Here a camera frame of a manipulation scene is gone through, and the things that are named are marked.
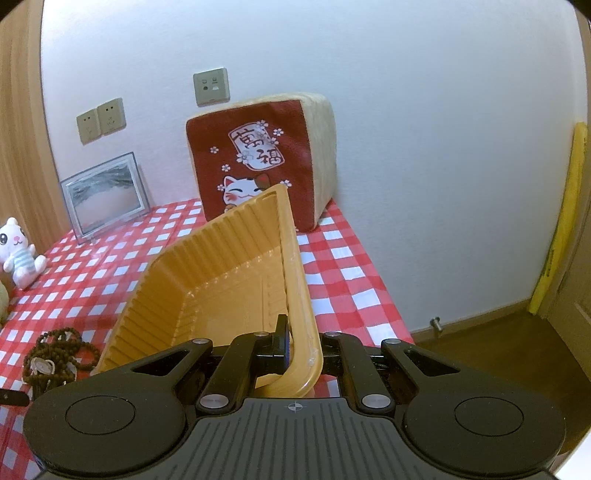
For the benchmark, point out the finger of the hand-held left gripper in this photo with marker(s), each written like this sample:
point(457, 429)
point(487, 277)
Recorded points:
point(14, 398)

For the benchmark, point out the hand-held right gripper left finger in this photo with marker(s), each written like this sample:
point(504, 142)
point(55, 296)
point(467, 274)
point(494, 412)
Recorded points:
point(286, 344)

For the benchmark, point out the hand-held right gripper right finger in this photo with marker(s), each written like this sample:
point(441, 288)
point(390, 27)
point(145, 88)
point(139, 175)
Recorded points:
point(333, 345)

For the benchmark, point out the yellow plastic tray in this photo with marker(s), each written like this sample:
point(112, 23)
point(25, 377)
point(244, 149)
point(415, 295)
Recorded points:
point(207, 263)

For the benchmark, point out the red checkered tablecloth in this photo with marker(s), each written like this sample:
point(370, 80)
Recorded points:
point(346, 286)

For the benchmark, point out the metal door stopper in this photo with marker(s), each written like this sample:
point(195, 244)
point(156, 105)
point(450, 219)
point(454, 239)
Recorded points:
point(436, 324)

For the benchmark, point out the white cat plush toy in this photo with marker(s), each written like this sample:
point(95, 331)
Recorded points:
point(18, 251)

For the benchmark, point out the red cat print cushion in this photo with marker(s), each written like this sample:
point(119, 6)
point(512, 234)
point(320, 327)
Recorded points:
point(286, 184)

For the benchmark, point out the wooden door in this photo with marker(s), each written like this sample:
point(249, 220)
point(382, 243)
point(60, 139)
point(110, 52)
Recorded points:
point(575, 295)

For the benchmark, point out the wooden cabinet side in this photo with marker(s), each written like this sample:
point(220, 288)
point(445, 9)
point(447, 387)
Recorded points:
point(23, 138)

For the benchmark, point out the clear picture frame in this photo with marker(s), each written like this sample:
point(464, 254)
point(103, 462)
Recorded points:
point(104, 198)

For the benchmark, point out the square wall socket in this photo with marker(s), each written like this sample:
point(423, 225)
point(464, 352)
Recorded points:
point(211, 86)

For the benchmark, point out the wall power socket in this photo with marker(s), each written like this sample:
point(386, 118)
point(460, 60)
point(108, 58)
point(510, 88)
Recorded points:
point(88, 127)
point(111, 116)

